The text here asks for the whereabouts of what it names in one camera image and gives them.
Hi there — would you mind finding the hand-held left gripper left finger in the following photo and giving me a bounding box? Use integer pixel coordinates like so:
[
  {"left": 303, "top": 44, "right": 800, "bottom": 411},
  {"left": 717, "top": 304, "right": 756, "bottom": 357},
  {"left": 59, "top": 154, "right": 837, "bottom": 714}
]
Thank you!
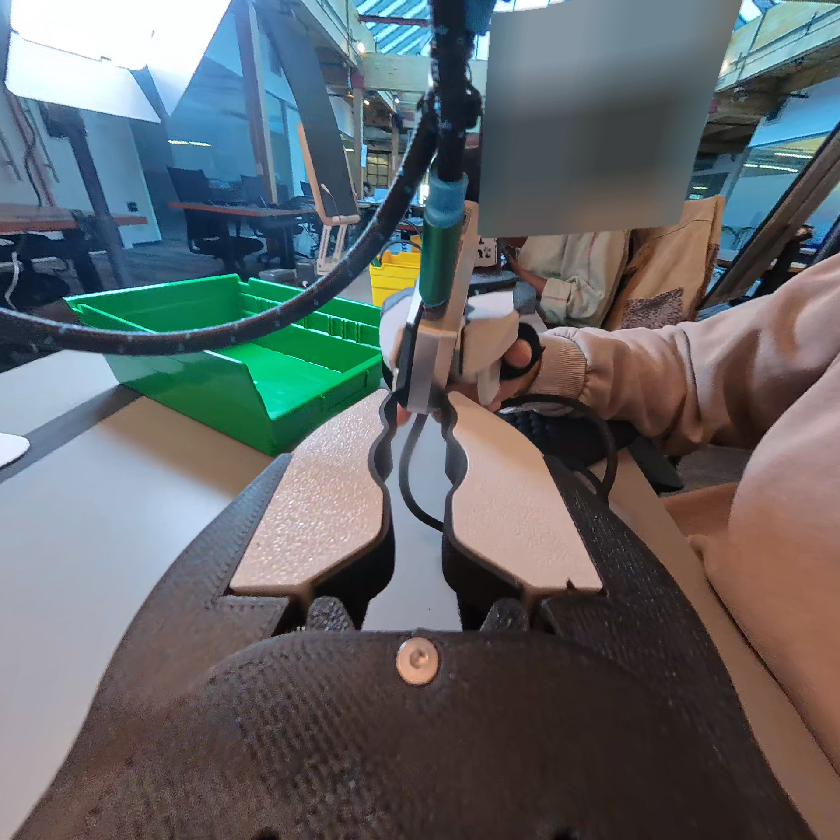
[{"left": 228, "top": 388, "right": 396, "bottom": 601}]

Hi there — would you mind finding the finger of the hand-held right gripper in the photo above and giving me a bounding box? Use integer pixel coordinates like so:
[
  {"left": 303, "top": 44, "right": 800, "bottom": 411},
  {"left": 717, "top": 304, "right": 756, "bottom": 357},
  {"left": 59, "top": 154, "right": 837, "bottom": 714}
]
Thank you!
[
  {"left": 454, "top": 199, "right": 484, "bottom": 319},
  {"left": 379, "top": 289, "right": 421, "bottom": 395}
]

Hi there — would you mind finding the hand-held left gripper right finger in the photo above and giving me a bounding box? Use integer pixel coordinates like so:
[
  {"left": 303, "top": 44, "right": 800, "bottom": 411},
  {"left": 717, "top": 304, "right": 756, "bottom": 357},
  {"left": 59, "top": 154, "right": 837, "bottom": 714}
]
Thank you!
[{"left": 441, "top": 390, "right": 605, "bottom": 599}]

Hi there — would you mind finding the black braided hdmi cable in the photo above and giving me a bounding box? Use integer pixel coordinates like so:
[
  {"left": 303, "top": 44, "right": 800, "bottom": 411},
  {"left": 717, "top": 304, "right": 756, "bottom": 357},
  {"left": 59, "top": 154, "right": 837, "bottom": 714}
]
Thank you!
[{"left": 0, "top": 0, "right": 493, "bottom": 358}]

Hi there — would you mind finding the thin black hub cable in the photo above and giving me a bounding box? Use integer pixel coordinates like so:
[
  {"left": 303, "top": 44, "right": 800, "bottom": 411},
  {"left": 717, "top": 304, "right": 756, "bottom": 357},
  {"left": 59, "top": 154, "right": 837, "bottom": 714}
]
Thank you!
[{"left": 397, "top": 394, "right": 619, "bottom": 532}]

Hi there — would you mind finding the green plastic bin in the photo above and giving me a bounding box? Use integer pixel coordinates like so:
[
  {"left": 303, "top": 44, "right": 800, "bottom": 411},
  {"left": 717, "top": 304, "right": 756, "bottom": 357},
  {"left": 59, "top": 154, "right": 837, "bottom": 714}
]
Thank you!
[{"left": 64, "top": 274, "right": 385, "bottom": 457}]

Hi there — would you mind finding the person's right forearm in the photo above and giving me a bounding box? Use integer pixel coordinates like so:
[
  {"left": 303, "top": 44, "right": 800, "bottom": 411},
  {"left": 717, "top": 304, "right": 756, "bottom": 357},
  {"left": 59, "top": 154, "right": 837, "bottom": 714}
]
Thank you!
[{"left": 535, "top": 252, "right": 840, "bottom": 460}]

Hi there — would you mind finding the person's right hand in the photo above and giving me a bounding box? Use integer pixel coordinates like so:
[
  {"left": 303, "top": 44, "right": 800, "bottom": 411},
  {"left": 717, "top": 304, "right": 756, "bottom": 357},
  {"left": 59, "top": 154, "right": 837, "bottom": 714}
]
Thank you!
[{"left": 489, "top": 328, "right": 549, "bottom": 414}]

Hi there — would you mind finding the yellow plastic bin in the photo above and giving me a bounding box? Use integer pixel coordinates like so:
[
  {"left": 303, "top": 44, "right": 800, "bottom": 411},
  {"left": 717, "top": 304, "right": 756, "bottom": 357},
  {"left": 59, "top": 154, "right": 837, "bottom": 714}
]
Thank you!
[{"left": 369, "top": 249, "right": 422, "bottom": 309}]

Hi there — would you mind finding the beige jacket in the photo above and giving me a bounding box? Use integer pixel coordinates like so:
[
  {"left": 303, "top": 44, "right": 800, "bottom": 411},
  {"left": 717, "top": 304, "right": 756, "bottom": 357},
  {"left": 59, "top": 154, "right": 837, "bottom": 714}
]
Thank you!
[{"left": 604, "top": 193, "right": 726, "bottom": 332}]

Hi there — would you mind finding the black office chair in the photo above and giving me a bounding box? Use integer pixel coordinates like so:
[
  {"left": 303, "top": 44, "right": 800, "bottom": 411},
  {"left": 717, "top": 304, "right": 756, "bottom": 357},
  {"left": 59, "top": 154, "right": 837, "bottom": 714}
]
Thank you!
[{"left": 167, "top": 167, "right": 263, "bottom": 270}]

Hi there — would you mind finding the bright white light panel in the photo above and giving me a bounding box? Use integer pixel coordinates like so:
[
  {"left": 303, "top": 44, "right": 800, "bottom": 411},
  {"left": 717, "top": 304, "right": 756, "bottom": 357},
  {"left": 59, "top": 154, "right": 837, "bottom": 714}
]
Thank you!
[{"left": 5, "top": 0, "right": 232, "bottom": 126}]

